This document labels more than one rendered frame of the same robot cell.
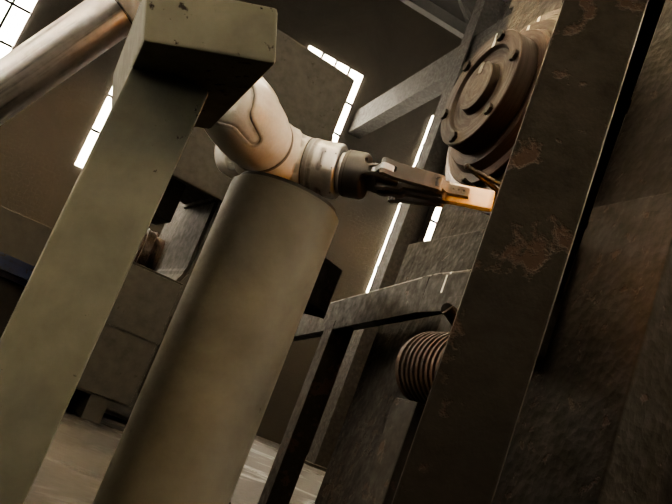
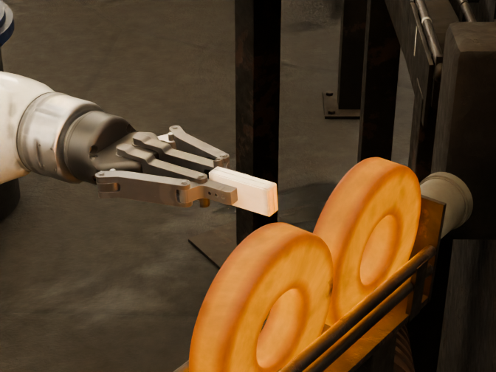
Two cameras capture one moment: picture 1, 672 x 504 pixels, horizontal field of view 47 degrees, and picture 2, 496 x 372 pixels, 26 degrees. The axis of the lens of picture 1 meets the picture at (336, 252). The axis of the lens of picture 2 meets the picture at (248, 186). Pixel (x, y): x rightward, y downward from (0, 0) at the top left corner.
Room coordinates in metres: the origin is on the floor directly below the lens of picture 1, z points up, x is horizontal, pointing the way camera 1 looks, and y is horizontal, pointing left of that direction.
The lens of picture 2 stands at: (0.30, -0.45, 1.26)
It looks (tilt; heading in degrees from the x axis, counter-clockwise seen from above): 32 degrees down; 19
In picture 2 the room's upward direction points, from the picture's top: straight up
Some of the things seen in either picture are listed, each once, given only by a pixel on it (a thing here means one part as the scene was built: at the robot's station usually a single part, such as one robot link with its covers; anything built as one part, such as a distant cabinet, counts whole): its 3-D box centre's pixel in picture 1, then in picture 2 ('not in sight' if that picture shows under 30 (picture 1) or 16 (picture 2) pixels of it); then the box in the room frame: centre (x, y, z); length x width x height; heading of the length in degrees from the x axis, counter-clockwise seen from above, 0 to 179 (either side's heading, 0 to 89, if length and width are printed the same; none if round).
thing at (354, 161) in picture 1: (371, 177); (119, 154); (1.15, -0.01, 0.70); 0.09 x 0.08 x 0.07; 74
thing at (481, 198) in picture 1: (470, 196); (240, 193); (1.10, -0.16, 0.71); 0.07 x 0.01 x 0.03; 74
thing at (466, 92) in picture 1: (485, 91); not in sight; (1.54, -0.18, 1.11); 0.28 x 0.06 x 0.28; 19
